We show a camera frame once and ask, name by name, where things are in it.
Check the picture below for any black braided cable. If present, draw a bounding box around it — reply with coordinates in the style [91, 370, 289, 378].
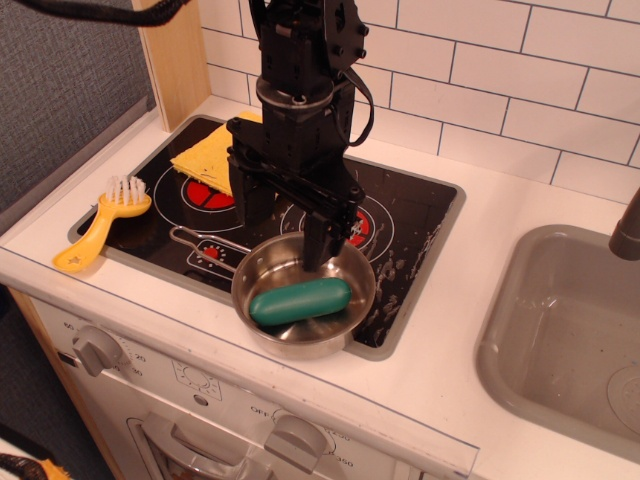
[14, 0, 194, 29]

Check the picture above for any grey toy sink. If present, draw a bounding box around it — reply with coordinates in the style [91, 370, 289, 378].
[476, 225, 639, 462]

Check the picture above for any yellow dish brush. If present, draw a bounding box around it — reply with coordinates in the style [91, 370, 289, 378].
[53, 176, 152, 273]

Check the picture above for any yellow cloth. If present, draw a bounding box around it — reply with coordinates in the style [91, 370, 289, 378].
[171, 123, 233, 196]

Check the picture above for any green toy cucumber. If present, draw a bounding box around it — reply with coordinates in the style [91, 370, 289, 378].
[249, 278, 352, 326]

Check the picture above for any white toy oven front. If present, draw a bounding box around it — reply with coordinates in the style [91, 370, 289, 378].
[33, 300, 420, 479]

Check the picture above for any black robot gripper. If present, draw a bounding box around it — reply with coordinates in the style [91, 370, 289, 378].
[227, 86, 364, 272]

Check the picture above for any grey oven door handle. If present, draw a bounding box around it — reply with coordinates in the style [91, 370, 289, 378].
[139, 414, 276, 479]

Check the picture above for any grey oven knob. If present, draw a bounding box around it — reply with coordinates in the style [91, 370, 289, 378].
[264, 415, 328, 474]
[72, 326, 123, 377]

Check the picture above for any wooden post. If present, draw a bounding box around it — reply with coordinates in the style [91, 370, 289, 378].
[139, 1, 211, 132]

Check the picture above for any black toy stove top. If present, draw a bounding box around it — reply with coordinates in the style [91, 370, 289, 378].
[102, 116, 465, 361]

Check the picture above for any stainless steel pot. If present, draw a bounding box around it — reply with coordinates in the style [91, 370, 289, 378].
[169, 226, 376, 360]

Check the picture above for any grey left oven knob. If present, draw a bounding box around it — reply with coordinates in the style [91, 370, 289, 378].
[72, 326, 123, 377]

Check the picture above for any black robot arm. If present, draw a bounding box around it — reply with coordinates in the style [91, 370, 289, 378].
[227, 1, 371, 272]

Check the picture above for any grey faucet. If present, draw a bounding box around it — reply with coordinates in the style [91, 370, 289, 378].
[609, 189, 640, 261]

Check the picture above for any grey right oven knob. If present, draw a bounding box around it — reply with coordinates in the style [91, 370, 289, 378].
[264, 415, 328, 474]

